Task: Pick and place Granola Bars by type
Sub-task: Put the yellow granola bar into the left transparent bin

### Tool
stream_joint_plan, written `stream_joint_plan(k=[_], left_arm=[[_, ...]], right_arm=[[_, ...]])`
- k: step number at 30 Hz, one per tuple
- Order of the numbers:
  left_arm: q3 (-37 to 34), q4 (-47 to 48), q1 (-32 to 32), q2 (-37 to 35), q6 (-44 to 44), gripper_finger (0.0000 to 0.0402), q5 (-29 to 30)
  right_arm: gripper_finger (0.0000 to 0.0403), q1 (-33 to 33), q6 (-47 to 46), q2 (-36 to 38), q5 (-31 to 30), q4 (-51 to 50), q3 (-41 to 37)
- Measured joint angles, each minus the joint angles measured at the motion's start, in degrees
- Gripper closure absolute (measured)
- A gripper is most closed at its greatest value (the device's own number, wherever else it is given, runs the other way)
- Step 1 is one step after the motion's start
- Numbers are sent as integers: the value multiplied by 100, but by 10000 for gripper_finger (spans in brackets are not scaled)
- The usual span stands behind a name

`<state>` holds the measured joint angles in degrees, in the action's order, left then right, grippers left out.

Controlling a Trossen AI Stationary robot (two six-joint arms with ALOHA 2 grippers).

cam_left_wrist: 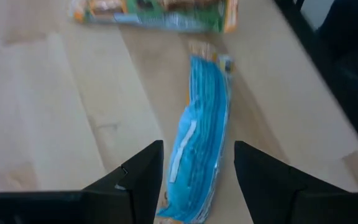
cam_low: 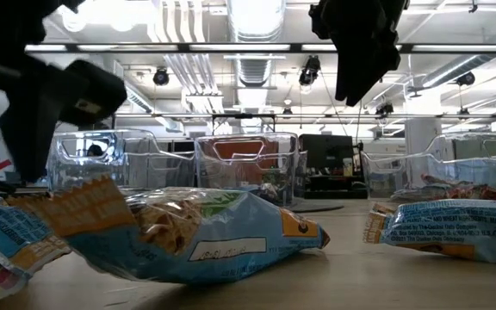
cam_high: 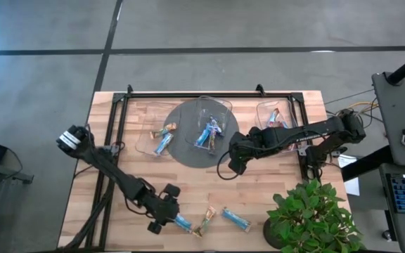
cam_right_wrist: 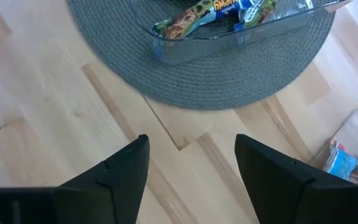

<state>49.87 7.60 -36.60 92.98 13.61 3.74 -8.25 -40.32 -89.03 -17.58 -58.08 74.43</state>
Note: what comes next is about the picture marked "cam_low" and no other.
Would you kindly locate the grey horizontal frame rail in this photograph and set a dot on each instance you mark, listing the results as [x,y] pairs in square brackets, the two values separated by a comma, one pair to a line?
[338,116]

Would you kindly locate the white and yellow cup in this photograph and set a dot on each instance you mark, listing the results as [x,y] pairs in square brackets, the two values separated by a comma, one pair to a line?
[348,167]

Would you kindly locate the black monitor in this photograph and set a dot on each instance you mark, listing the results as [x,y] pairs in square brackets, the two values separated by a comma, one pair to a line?
[327,150]

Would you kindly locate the black round mat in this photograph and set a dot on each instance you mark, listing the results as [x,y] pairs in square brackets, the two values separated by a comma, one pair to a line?
[321,207]

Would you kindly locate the black hanging camera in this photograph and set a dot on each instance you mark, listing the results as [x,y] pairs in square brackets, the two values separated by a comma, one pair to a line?
[465,78]
[385,108]
[309,71]
[160,76]

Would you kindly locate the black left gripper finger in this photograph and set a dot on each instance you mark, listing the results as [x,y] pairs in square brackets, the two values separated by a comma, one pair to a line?
[32,129]
[93,90]

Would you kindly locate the person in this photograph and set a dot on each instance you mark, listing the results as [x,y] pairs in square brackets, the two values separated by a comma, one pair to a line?
[95,150]

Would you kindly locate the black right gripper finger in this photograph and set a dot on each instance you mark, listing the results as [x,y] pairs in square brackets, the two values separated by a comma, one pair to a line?
[386,58]
[353,73]

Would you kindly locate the clear plastic bin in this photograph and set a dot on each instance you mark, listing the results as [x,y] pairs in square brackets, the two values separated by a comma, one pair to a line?
[144,172]
[403,176]
[248,176]

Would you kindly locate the silver ceiling duct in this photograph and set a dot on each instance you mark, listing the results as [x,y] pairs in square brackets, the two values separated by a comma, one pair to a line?
[256,19]

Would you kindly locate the black overhead frame bar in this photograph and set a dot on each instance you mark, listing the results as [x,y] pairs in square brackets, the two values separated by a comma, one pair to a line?
[183,47]

